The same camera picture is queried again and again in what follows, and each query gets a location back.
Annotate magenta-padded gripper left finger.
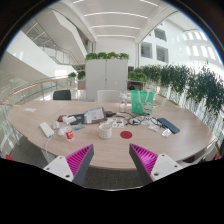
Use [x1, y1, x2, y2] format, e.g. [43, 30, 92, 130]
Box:
[43, 143, 95, 187]

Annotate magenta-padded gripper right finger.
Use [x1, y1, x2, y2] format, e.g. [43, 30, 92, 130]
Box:
[129, 143, 184, 186]

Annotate clear red-labelled water bottle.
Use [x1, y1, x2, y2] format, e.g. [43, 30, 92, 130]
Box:
[63, 125, 75, 143]

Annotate white sachet packet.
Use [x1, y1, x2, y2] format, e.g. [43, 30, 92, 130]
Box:
[161, 128, 173, 138]

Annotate white power strip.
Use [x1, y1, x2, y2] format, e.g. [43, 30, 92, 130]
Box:
[39, 121, 55, 138]

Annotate dark blue keyboard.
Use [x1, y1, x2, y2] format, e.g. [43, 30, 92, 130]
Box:
[156, 117, 181, 135]

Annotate small white box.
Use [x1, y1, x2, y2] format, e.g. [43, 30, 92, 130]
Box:
[64, 115, 78, 125]

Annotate flat round red coaster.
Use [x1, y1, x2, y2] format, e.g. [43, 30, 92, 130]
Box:
[119, 130, 133, 140]

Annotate black folder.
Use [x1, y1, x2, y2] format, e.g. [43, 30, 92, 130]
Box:
[69, 113, 86, 126]

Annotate white grid-pattern mug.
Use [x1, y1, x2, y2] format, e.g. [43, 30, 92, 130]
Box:
[98, 122, 114, 140]

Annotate brown-covered open book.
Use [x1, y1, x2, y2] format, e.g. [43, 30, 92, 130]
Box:
[83, 106, 108, 125]

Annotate colourful sticker sheet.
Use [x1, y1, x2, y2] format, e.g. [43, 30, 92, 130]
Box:
[107, 117, 126, 129]

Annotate green tote bag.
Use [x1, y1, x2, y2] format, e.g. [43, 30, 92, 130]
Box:
[130, 89, 155, 116]

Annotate black chair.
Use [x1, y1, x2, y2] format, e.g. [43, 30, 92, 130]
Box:
[52, 89, 72, 101]

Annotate clear white-lidded shaker bottle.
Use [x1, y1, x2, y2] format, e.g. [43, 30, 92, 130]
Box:
[119, 92, 129, 114]

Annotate glass railing with wooden handrail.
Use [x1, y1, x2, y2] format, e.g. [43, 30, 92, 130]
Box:
[0, 74, 79, 106]

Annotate green plant hedge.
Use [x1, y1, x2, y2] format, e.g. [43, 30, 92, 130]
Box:
[133, 63, 224, 118]

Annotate white chair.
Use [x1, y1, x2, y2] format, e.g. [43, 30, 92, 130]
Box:
[96, 89, 123, 103]

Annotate brown planter with plant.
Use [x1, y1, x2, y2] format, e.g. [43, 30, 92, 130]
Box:
[76, 70, 87, 91]

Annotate dark planter with plant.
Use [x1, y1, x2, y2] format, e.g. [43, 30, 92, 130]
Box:
[127, 70, 148, 92]

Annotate white cabinet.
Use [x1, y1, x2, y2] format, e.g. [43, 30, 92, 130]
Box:
[85, 59, 129, 102]

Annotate green plants atop cabinet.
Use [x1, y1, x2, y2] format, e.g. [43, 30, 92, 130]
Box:
[84, 51, 130, 61]

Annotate ceiling light strips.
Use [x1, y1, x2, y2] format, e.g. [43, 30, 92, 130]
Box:
[71, 0, 159, 39]

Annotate white power strip cable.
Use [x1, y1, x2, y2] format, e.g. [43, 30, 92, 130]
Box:
[43, 135, 55, 155]

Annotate black cables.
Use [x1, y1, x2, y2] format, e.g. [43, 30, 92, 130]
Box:
[124, 112, 158, 127]

